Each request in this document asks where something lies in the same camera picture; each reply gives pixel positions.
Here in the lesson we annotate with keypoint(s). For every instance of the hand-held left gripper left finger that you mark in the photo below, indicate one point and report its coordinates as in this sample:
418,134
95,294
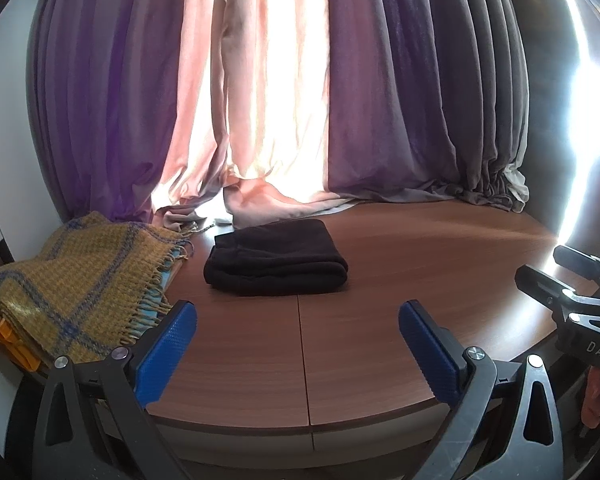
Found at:
162,360

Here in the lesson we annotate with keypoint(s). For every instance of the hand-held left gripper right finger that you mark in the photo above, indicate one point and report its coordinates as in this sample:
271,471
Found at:
430,355

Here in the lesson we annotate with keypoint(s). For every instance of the black pants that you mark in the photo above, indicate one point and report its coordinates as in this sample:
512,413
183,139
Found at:
280,260

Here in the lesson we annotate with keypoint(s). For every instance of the pink curtain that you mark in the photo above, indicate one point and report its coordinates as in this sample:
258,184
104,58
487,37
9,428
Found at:
250,110

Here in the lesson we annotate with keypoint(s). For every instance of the grey curtain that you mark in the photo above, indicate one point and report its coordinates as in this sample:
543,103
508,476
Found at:
485,85

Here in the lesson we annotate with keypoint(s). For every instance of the yellow plaid fringed blanket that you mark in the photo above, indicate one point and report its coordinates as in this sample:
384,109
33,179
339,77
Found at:
70,280

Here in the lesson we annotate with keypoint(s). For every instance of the white curtain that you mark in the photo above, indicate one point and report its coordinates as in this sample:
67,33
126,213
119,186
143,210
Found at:
517,185

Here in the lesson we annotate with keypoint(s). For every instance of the orange plastic object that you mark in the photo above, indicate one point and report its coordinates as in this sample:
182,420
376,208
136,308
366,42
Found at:
10,345

